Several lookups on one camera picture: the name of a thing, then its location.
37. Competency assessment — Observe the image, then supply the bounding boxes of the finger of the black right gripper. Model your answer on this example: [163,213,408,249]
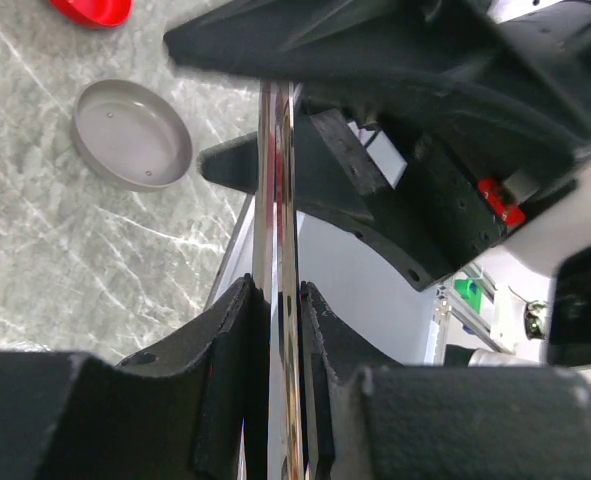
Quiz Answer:
[163,1,575,151]
[197,112,376,226]

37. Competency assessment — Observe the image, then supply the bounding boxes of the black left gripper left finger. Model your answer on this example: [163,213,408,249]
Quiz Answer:
[0,276,268,479]

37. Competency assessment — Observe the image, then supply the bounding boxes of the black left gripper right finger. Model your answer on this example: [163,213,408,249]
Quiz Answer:
[300,282,591,479]

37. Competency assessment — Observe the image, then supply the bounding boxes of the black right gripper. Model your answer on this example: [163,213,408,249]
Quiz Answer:
[304,1,591,290]

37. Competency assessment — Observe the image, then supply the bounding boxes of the steel serving tongs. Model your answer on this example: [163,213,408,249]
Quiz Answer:
[252,81,306,479]

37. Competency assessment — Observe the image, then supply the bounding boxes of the grey round lid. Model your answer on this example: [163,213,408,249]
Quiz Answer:
[71,79,193,192]

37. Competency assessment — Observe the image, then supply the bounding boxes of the red round lid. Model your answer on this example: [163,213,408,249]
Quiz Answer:
[48,0,133,29]

